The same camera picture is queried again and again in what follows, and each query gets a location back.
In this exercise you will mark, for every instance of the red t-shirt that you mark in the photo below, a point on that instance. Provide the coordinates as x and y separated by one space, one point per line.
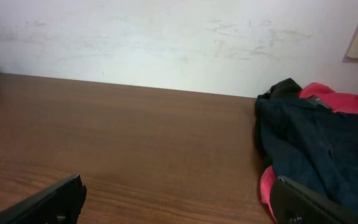
340 99

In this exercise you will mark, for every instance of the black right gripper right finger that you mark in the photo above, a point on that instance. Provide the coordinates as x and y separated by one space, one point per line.
293 203

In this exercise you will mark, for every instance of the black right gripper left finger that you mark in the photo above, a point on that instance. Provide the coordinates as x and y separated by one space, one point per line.
60 203

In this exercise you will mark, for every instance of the navy blue shorts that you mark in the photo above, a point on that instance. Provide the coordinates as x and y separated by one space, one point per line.
319 149

